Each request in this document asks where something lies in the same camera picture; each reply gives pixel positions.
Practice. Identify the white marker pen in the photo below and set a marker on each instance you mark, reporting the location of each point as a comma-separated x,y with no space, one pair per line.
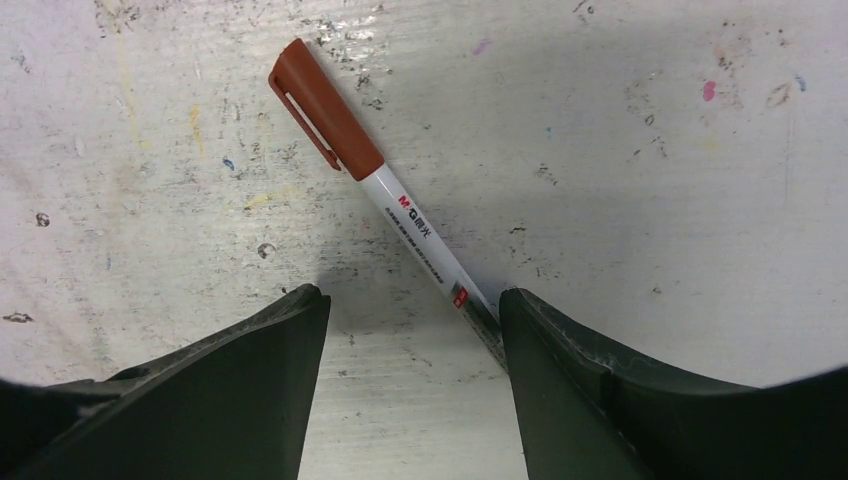
429,249

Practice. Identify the red marker cap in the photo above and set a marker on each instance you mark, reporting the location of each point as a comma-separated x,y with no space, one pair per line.
300,83

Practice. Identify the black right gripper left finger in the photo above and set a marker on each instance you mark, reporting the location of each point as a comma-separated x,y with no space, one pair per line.
233,405

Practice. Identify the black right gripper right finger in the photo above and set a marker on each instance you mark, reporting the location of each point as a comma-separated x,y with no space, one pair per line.
590,407

